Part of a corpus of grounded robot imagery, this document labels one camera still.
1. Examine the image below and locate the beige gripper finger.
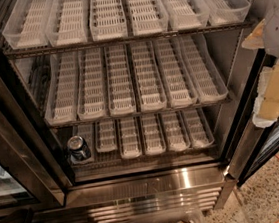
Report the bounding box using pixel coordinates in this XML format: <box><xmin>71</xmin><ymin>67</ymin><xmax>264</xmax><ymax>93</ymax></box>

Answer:
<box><xmin>252</xmin><ymin>59</ymin><xmax>279</xmax><ymax>129</ymax></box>
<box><xmin>241</xmin><ymin>20</ymin><xmax>265</xmax><ymax>50</ymax></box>

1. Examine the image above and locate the blue pepsi can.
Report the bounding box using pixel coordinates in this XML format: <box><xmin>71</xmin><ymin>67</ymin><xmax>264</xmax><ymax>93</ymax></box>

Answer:
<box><xmin>67</xmin><ymin>136</ymin><xmax>91</xmax><ymax>163</ymax></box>

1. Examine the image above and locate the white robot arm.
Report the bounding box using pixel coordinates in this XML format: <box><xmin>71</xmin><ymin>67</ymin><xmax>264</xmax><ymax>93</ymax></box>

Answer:
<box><xmin>242</xmin><ymin>0</ymin><xmax>279</xmax><ymax>129</ymax></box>

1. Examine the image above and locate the fridge glass door right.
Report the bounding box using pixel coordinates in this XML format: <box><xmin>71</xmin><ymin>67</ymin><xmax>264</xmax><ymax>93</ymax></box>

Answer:
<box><xmin>228</xmin><ymin>49</ymin><xmax>279</xmax><ymax>187</ymax></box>

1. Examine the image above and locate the stainless steel fridge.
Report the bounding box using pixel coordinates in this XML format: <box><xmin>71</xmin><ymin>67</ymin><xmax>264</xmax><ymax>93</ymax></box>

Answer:
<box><xmin>0</xmin><ymin>0</ymin><xmax>275</xmax><ymax>223</ymax></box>

